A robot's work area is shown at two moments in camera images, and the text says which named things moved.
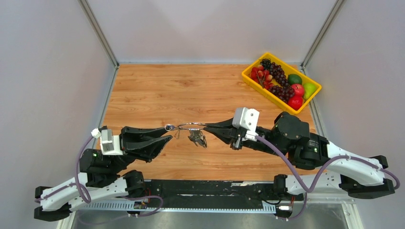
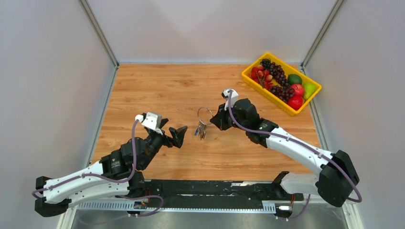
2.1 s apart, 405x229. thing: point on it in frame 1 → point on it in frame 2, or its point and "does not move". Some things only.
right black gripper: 222,130 → 218,119
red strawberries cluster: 262,76 does not move
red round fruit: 295,102 does not move
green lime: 294,78 does not move
